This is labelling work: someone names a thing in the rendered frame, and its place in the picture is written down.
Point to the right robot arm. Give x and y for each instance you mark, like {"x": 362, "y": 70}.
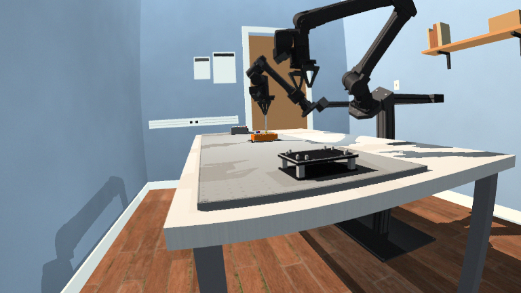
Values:
{"x": 256, "y": 91}

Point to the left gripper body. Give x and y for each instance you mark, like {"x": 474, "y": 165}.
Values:
{"x": 298, "y": 63}

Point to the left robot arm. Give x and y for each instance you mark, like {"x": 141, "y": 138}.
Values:
{"x": 354, "y": 82}

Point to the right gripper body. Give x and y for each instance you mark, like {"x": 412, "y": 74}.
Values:
{"x": 264, "y": 98}

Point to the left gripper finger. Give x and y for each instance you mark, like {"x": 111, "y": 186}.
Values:
{"x": 305, "y": 68}
{"x": 291, "y": 74}

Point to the orange tube rack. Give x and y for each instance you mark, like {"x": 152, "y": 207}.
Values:
{"x": 263, "y": 137}

